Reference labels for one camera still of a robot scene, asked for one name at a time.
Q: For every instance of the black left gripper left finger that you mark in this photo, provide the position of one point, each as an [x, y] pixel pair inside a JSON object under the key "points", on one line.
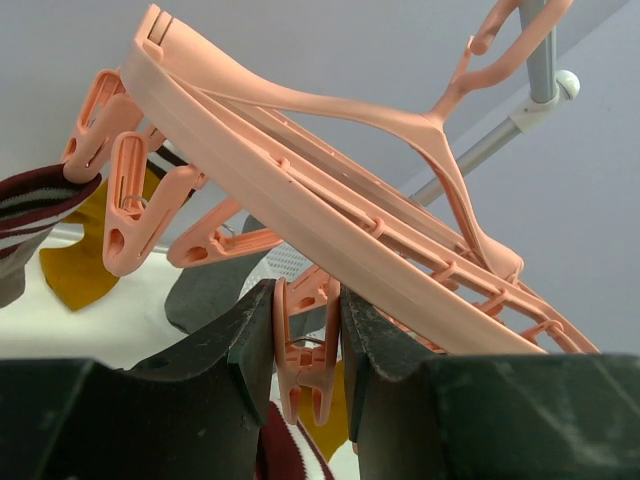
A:
{"points": [[191, 411]]}

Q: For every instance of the maroon white striped sock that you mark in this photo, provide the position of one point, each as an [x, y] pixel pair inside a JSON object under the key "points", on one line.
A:
{"points": [[32, 204]]}

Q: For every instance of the white plastic basket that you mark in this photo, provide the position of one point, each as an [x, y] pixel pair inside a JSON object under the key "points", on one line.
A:
{"points": [[285, 261]]}

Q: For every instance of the grey sock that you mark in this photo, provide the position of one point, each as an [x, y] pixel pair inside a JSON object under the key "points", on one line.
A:
{"points": [[203, 293]]}

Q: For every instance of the pink round clip hanger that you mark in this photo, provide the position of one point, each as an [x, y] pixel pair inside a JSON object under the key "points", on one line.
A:
{"points": [[180, 113]]}

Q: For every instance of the mustard brown striped sock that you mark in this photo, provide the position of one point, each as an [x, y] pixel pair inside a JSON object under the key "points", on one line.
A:
{"points": [[335, 432]]}

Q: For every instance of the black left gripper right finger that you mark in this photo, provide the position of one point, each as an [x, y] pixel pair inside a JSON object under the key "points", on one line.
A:
{"points": [[414, 414]]}

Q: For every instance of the white drying rack stand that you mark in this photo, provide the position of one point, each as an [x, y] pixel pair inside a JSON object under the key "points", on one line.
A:
{"points": [[500, 140]]}

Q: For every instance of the beige sock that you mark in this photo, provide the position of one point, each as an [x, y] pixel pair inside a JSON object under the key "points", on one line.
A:
{"points": [[287, 452]]}

